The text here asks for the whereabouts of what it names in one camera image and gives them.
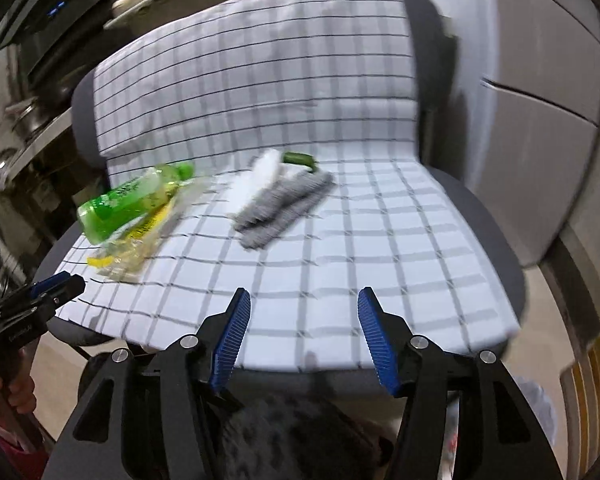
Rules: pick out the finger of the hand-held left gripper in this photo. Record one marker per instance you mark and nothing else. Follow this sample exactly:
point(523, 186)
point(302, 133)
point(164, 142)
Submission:
point(40, 287)
point(65, 292)

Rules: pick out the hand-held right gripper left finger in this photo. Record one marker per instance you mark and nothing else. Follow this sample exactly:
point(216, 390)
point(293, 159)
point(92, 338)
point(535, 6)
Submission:
point(230, 340)

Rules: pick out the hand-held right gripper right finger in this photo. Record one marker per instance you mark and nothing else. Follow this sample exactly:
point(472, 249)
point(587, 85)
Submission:
point(375, 340)

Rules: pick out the green plastic bottle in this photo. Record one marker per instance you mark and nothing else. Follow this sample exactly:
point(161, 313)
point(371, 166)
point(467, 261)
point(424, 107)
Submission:
point(125, 202)

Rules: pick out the person's left forearm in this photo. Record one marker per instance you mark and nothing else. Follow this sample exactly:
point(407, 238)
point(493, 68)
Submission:
point(10, 435)

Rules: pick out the person's left hand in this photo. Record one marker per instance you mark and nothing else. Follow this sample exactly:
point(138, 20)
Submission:
point(22, 392)

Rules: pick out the clear bag with yellow strip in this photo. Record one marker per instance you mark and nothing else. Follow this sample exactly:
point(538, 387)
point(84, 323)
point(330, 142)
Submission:
point(125, 260)

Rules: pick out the yellow sachet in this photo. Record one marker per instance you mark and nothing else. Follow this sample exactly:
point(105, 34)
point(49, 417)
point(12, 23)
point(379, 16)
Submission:
point(152, 220)

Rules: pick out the person's right leg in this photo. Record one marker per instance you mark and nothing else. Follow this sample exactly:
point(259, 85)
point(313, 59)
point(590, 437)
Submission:
point(295, 435)

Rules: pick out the grey knit glove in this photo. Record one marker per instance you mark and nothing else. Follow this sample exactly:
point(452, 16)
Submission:
point(290, 195)
point(285, 225)

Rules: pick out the steel stove counter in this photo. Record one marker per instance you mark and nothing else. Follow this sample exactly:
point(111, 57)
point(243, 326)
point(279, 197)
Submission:
point(45, 135)

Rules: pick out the white fluffy cloth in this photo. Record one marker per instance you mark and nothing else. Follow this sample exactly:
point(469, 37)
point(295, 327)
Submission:
point(260, 180)

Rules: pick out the steel pot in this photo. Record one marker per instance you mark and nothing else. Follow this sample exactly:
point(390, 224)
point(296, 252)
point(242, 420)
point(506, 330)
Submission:
point(25, 117)

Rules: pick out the grey padded chair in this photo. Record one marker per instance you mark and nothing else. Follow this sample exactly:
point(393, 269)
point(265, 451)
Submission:
point(85, 105)

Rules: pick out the small green plastic piece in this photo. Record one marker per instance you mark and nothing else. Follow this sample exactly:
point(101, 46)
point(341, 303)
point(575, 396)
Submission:
point(300, 160)

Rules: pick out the yellow striped cardboard box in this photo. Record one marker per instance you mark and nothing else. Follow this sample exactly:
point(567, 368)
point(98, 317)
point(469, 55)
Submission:
point(592, 395)

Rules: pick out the white black checkered cloth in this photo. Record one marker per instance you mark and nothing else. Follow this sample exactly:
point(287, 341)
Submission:
point(305, 85)

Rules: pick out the black range hood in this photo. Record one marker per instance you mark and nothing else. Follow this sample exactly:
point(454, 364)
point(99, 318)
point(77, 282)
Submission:
point(55, 15)

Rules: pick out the grey refrigerator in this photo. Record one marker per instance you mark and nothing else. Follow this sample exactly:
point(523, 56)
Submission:
point(540, 110)

